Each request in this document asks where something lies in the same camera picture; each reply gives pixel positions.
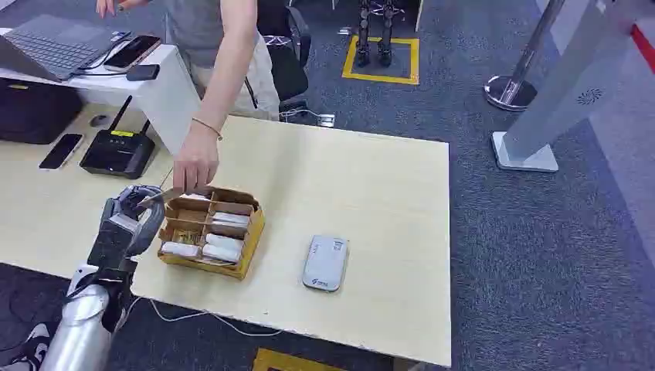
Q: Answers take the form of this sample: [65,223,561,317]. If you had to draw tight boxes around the person's right hand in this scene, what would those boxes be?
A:
[95,0,151,19]

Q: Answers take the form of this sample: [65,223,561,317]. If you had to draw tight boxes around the robot left hand grey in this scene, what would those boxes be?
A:
[87,185,167,274]

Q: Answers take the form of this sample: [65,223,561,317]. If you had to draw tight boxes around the person's left hand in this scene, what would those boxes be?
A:
[172,121,222,196]

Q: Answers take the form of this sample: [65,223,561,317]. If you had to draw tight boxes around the smartphone with brown case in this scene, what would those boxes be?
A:
[103,34,163,73]

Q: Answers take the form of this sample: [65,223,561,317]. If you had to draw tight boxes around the white raised desk shelf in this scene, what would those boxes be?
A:
[0,26,204,156]

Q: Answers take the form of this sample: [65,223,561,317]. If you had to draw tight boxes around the grey laptop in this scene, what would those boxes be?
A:
[0,13,123,83]

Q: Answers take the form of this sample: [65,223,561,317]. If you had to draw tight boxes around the small black power adapter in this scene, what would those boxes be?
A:
[125,63,161,83]

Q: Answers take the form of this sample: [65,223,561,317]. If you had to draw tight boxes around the black router with antennas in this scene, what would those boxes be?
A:
[78,95,158,181]

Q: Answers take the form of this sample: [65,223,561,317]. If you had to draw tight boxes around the black smartphone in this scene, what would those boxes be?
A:
[38,133,85,172]

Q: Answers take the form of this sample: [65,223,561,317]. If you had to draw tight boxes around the person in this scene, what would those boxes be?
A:
[95,0,281,196]

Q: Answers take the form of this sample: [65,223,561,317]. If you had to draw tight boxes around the wooden card box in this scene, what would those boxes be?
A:
[157,186,266,281]

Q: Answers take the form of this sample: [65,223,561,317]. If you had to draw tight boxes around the black bag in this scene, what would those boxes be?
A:
[0,77,85,146]

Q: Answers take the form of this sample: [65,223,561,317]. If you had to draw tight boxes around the black office chair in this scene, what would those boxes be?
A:
[256,0,314,114]

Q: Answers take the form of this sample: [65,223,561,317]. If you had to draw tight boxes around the black and white robot foot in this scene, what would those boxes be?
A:
[0,322,59,371]

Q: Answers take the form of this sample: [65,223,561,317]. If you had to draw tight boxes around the yellow floor tape square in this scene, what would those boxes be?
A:
[341,35,421,87]

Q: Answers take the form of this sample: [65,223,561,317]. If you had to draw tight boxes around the black robot legs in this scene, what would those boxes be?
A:
[354,0,399,69]

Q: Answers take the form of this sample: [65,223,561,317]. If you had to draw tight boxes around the yellow floor tape strip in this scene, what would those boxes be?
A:
[251,347,344,371]

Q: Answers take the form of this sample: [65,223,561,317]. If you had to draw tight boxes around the white display stand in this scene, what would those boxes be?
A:
[490,0,647,174]

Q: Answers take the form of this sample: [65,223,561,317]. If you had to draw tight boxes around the red barrier belt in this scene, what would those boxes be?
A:
[630,22,655,76]

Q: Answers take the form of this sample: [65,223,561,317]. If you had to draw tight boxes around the thin wrist bracelet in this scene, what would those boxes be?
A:
[191,116,224,142]

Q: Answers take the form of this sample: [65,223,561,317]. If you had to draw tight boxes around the white cable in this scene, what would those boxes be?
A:
[118,295,284,339]

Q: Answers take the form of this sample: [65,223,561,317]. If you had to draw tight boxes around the chrome stanchion post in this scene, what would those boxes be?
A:
[483,0,567,113]

